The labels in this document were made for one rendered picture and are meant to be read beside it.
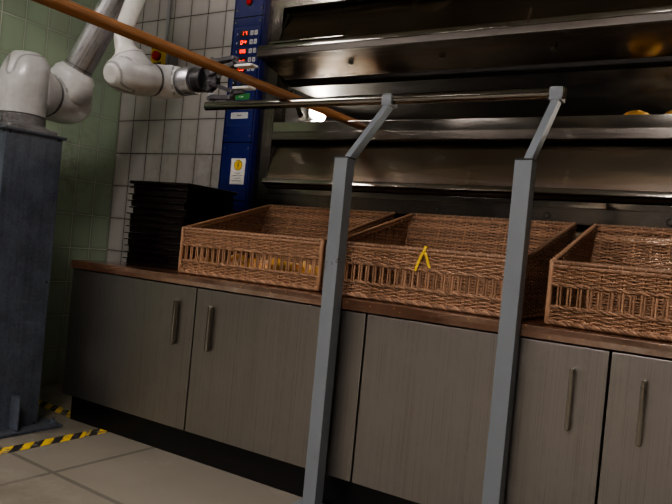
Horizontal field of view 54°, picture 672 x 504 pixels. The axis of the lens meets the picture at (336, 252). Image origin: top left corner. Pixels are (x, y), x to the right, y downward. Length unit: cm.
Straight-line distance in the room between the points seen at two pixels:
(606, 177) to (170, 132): 182
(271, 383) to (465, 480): 61
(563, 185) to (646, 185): 23
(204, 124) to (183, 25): 47
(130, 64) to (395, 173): 93
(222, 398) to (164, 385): 24
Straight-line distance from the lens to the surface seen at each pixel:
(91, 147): 319
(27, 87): 247
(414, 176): 230
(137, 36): 177
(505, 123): 223
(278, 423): 194
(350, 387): 179
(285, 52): 252
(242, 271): 207
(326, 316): 175
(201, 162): 288
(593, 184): 211
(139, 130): 318
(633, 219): 210
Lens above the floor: 72
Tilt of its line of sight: 1 degrees down
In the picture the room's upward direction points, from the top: 5 degrees clockwise
